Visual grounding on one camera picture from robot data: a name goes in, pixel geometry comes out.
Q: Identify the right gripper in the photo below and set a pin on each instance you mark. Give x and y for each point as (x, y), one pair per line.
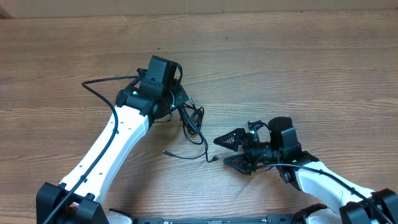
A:
(238, 134)

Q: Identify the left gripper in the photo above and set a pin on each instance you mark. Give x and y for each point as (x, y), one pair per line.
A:
(181, 96)

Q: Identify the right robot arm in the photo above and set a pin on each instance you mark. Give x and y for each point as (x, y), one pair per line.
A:
(275, 144)

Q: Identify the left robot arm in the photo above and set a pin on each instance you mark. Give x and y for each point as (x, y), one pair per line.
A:
(79, 197)

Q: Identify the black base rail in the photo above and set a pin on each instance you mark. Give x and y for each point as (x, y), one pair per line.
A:
(270, 219)

